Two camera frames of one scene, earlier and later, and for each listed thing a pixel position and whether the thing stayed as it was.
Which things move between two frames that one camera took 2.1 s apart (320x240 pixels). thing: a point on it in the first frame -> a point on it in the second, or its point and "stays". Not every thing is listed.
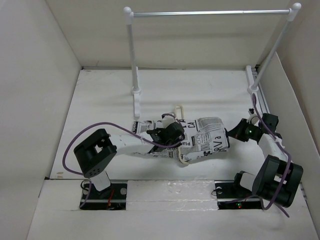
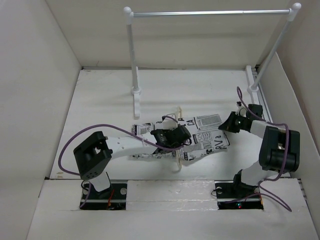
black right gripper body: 246,130 -> 236,123
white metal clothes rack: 292,14 stays
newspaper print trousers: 203,137 stays
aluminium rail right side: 260,96 stays
